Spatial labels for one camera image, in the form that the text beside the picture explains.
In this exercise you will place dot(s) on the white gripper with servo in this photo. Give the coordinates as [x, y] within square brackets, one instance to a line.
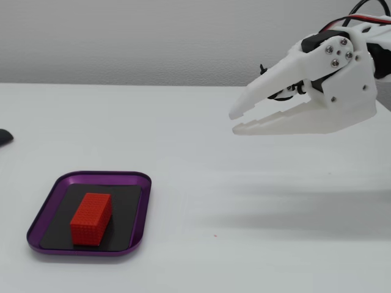
[351, 91]

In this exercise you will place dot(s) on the red studded block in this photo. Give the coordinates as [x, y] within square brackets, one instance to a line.
[90, 219]

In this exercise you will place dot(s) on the black tray liner mat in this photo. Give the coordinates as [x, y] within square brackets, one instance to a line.
[125, 213]

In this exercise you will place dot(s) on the purple metal tray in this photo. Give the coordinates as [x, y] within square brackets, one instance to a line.
[49, 210]

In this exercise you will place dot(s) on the dark rounded object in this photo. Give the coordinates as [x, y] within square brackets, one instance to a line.
[4, 136]

